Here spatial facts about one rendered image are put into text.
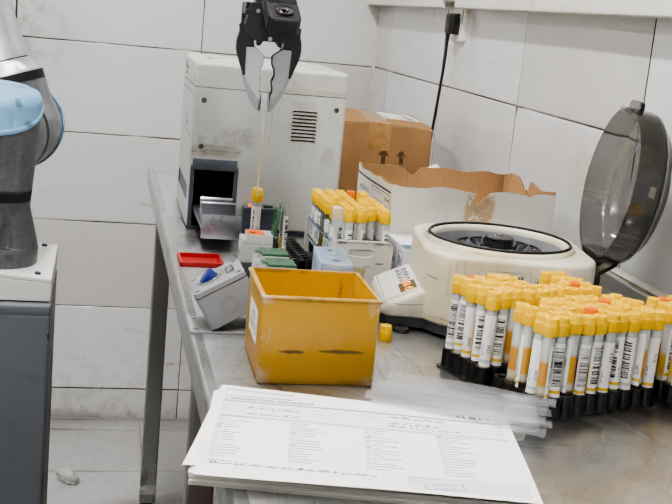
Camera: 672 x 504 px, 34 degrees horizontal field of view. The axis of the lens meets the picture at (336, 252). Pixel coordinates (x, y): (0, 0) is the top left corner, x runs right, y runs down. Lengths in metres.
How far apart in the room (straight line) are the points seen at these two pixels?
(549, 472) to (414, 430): 0.13
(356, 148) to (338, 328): 1.23
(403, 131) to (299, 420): 1.41
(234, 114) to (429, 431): 1.02
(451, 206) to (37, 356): 0.69
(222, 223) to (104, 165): 1.50
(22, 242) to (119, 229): 1.84
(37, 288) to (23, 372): 0.11
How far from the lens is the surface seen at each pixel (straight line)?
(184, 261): 1.72
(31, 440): 1.54
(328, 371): 1.22
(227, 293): 1.37
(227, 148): 1.99
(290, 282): 1.32
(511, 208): 1.81
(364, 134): 2.41
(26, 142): 1.50
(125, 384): 3.47
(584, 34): 1.96
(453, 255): 1.43
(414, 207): 1.76
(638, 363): 1.28
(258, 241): 1.61
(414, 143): 2.43
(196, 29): 3.28
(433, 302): 1.45
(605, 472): 1.10
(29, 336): 1.49
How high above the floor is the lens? 1.27
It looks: 12 degrees down
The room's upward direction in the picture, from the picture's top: 6 degrees clockwise
